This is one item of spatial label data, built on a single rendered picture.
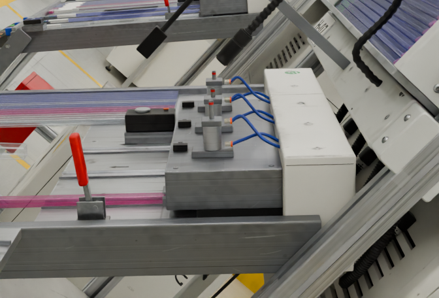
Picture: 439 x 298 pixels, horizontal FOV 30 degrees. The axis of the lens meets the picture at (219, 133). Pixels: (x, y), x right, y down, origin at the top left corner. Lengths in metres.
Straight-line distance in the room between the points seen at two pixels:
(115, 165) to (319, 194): 0.35
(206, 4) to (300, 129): 1.37
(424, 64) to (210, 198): 0.28
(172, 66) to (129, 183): 4.60
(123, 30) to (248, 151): 1.38
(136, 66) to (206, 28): 3.38
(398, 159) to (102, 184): 0.41
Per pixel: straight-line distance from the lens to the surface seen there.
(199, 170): 0.93
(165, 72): 5.67
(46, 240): 0.94
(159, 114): 1.24
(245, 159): 0.97
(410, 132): 0.86
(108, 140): 1.29
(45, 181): 2.49
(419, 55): 0.86
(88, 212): 0.95
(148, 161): 1.17
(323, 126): 1.03
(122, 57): 5.68
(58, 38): 2.37
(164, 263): 0.93
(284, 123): 1.04
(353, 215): 0.87
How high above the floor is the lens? 1.39
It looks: 12 degrees down
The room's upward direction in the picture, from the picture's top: 44 degrees clockwise
